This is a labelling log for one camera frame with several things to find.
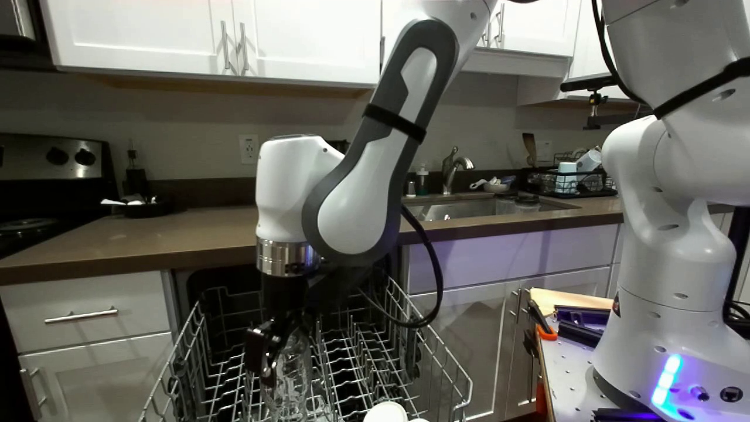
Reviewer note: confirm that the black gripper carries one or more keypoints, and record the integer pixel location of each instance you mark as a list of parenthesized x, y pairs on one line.
[(284, 297)]

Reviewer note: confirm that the clear glass jar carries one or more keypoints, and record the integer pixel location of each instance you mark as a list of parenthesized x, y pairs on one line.
[(294, 367)]

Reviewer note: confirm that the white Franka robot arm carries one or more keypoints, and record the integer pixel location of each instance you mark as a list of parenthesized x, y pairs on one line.
[(376, 180)]

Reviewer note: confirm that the metal dishwasher rack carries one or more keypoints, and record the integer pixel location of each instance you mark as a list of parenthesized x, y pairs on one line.
[(220, 282)]

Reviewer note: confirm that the black dish drying rack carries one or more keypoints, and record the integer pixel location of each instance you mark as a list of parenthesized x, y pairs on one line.
[(576, 182)]

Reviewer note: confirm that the white cup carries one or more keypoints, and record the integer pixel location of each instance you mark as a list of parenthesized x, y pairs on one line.
[(386, 414)]

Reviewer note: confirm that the grey lower cabinet door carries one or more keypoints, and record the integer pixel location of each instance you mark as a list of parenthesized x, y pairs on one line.
[(102, 383)]

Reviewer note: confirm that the black counter tray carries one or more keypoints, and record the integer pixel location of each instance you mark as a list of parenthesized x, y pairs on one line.
[(145, 207)]

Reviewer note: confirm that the small soap bottle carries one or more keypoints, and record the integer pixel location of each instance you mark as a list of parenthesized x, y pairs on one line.
[(422, 182)]

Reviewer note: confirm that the dark bottle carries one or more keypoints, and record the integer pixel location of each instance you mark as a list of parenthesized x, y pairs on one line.
[(136, 180)]

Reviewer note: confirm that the grey lower cabinet block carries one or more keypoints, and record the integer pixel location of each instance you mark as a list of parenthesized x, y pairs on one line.
[(500, 259)]

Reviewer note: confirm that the steel kitchen sink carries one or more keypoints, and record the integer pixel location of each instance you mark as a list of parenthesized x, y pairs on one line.
[(483, 207)]

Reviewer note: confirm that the chrome faucet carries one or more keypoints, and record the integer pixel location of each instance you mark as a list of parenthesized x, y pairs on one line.
[(453, 164)]

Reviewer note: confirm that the black steel stove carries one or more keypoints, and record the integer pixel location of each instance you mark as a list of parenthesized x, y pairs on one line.
[(47, 180)]

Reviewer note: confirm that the grey robot table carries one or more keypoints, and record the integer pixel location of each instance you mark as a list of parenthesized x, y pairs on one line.
[(565, 383)]

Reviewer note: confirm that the wooden board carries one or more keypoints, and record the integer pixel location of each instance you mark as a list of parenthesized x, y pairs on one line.
[(570, 299)]

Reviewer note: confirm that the black clamp tools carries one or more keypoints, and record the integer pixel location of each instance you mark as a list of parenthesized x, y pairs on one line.
[(583, 324)]

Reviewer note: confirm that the white wall outlet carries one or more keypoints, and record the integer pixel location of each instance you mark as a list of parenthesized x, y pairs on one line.
[(250, 149)]

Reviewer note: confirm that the black bar-shaped camera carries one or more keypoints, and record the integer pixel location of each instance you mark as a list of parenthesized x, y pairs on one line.
[(586, 82)]

